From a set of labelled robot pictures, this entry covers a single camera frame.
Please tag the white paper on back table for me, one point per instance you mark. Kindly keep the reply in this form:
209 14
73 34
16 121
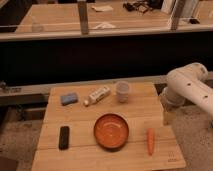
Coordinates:
105 8

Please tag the orange ceramic bowl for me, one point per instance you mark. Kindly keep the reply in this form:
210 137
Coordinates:
111 131

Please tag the grey metal post right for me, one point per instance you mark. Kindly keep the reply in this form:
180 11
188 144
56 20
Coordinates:
176 14

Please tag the orange carrot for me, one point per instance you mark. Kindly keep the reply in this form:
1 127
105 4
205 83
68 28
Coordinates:
150 141

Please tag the blue sponge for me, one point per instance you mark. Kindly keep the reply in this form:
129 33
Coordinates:
68 99

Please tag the translucent plastic cup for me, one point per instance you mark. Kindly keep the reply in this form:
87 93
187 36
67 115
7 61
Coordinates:
122 91

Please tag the small black object back table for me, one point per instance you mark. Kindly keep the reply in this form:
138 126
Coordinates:
194 21

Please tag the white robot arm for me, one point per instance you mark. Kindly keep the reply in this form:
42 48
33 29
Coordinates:
186 83

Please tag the black rectangular remote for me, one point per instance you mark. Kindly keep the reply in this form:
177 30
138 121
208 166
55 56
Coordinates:
64 138

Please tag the grey metal post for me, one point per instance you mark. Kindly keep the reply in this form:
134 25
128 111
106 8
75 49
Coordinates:
83 17
176 14

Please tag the crumpled white paper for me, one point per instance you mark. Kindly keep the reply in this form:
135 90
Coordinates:
104 25

